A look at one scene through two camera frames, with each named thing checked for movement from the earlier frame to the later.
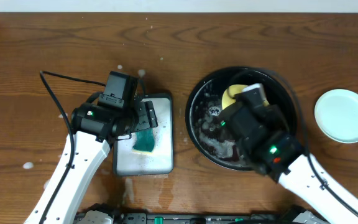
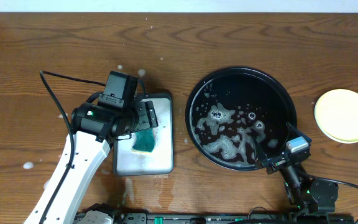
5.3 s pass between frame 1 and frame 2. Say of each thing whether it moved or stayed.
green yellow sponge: stayed
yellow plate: moved
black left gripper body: stayed
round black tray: stayed
